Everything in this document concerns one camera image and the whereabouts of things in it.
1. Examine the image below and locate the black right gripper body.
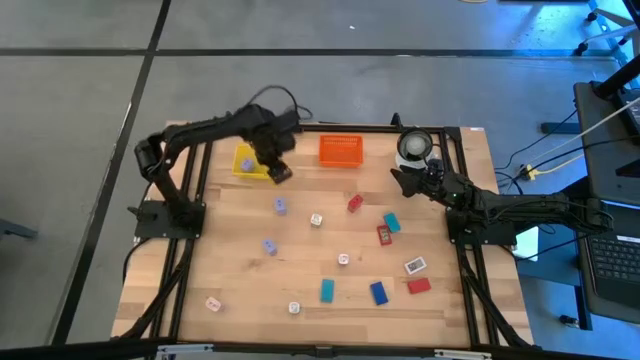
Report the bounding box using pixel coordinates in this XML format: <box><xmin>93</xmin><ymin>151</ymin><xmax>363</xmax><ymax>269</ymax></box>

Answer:
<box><xmin>419</xmin><ymin>159</ymin><xmax>450</xmax><ymax>201</ymax></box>

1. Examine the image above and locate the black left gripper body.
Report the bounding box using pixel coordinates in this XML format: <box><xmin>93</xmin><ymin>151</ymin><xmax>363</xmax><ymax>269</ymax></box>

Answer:
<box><xmin>251</xmin><ymin>110</ymin><xmax>301</xmax><ymax>167</ymax></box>

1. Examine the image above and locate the white box with display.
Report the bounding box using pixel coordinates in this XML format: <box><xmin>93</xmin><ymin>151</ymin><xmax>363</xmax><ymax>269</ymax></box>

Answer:
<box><xmin>403</xmin><ymin>256</ymin><xmax>428</xmax><ymax>276</ymax></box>

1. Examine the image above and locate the plain red rectangular box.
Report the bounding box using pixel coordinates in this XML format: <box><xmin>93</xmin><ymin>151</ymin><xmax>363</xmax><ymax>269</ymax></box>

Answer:
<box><xmin>406</xmin><ymin>277</ymin><xmax>432</xmax><ymax>295</ymax></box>

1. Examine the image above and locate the blue rectangular box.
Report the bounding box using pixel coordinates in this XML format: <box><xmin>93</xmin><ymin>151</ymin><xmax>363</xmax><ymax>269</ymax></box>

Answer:
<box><xmin>369</xmin><ymin>281</ymin><xmax>390</xmax><ymax>306</ymax></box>

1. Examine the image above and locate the yellow plastic basket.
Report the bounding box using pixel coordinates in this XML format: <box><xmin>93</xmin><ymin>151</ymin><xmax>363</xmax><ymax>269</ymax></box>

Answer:
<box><xmin>231</xmin><ymin>143</ymin><xmax>274</xmax><ymax>180</ymax></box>

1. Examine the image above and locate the orange plastic basket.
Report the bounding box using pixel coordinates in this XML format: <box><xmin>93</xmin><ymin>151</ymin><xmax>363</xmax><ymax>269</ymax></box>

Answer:
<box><xmin>318</xmin><ymin>134</ymin><xmax>365</xmax><ymax>169</ymax></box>

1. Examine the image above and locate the black cart shelf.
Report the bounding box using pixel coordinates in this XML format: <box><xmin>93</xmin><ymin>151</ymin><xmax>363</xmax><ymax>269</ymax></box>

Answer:
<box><xmin>573</xmin><ymin>79</ymin><xmax>640</xmax><ymax>207</ymax></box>

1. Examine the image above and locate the black laptop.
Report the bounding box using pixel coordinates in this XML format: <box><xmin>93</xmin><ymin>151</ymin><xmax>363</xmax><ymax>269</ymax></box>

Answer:
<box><xmin>572</xmin><ymin>198</ymin><xmax>640</xmax><ymax>325</ymax></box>

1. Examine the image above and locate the grey chair base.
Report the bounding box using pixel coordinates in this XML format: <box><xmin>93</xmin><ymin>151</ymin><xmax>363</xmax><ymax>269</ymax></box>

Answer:
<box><xmin>574</xmin><ymin>0</ymin><xmax>640</xmax><ymax>56</ymax></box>

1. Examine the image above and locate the grey furniture foot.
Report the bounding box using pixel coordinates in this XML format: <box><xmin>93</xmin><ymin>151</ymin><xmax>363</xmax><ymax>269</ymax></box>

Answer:
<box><xmin>0</xmin><ymin>218</ymin><xmax>39</xmax><ymax>241</ymax></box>

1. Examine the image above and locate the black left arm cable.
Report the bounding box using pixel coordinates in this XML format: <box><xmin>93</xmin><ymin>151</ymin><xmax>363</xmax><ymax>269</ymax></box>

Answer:
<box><xmin>247</xmin><ymin>84</ymin><xmax>314</xmax><ymax>121</ymax></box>

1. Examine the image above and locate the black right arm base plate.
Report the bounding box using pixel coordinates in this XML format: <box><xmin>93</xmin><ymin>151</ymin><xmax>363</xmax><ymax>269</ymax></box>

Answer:
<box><xmin>446</xmin><ymin>208</ymin><xmax>518</xmax><ymax>247</ymax></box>

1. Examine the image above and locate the yellow power cable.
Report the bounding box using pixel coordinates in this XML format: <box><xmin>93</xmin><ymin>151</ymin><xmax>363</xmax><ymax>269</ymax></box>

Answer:
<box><xmin>519</xmin><ymin>153</ymin><xmax>586</xmax><ymax>182</ymax></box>

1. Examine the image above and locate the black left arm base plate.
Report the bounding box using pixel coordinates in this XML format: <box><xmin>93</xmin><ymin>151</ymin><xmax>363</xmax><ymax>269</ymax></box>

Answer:
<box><xmin>133</xmin><ymin>199</ymin><xmax>206</xmax><ymax>240</ymax></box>

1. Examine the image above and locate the white cable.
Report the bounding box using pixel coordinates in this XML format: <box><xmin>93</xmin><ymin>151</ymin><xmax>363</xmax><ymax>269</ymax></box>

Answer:
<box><xmin>529</xmin><ymin>97</ymin><xmax>640</xmax><ymax>164</ymax></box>

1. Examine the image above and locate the black floor cable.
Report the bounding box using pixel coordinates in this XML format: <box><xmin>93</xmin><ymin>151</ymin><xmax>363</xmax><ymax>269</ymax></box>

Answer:
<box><xmin>494</xmin><ymin>134</ymin><xmax>640</xmax><ymax>174</ymax></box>

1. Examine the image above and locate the black front frame beam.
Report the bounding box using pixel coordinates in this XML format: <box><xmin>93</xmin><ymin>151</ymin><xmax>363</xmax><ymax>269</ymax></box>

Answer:
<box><xmin>0</xmin><ymin>337</ymin><xmax>640</xmax><ymax>360</ymax></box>

